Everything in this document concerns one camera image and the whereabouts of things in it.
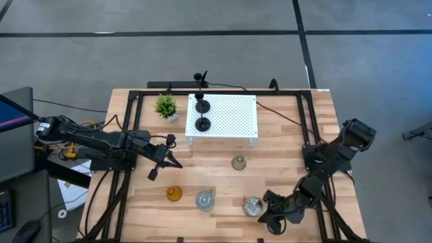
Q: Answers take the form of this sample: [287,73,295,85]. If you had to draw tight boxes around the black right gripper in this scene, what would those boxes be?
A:
[257,188,306,236]

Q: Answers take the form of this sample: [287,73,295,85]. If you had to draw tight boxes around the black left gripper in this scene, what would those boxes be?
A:
[144,133,184,182]

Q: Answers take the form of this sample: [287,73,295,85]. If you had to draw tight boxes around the clear glass holder orange tag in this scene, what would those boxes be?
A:
[242,194,265,218]

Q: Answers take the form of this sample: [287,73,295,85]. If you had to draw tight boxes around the amber glass candle holder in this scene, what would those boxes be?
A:
[165,186,184,203]

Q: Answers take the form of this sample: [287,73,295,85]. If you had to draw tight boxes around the black metal candlestick holder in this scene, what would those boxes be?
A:
[194,91,211,115]
[194,109,212,133]

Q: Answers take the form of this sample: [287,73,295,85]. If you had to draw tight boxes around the clear glass candle holder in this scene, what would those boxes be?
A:
[194,187,216,213]

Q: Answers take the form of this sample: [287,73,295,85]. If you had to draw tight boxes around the smoky olive glass candle holder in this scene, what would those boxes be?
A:
[231,155,247,171]

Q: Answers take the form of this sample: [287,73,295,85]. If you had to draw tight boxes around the small green plant white pot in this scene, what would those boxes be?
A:
[153,93,180,124]

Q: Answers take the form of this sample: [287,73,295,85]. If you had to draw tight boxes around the white perforated metal shelf riser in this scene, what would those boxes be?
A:
[184,94,259,148]

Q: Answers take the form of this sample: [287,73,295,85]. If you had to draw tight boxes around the white paper sheet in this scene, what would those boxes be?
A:
[56,159,92,212]

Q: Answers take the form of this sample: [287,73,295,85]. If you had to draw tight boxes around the black stand leg beam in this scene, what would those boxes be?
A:
[33,140,94,189]

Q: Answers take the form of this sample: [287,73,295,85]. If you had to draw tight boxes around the dark desk top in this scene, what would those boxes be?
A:
[0,169,53,243]

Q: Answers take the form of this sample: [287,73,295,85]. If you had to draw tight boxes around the grey side table top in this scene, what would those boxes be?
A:
[0,86,35,184]

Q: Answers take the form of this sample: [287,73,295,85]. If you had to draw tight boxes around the black computer mouse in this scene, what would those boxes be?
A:
[11,219,41,243]

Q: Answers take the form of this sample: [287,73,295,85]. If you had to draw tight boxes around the black stand foot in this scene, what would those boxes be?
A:
[401,121,432,142]

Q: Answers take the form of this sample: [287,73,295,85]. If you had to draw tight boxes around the dark monitor blue screen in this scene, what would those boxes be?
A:
[0,93,41,134]

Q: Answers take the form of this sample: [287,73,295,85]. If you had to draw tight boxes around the black keyboard coloured keys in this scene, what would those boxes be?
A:
[0,190,15,233]

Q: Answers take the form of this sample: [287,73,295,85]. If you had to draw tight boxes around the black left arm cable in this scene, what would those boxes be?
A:
[101,113,178,149]

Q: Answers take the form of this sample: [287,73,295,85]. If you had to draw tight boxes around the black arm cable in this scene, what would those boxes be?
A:
[205,80,327,144]
[101,113,178,149]

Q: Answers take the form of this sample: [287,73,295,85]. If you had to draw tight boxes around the black aluminium table frame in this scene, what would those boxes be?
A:
[76,88,369,243]

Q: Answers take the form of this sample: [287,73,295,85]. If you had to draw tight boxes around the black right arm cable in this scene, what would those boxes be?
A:
[205,80,327,144]

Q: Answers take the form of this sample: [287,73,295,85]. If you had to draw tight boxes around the black power cable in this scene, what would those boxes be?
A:
[83,170,111,239]

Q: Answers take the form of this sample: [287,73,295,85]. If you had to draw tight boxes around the thin black floor cable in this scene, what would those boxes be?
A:
[32,98,108,113]

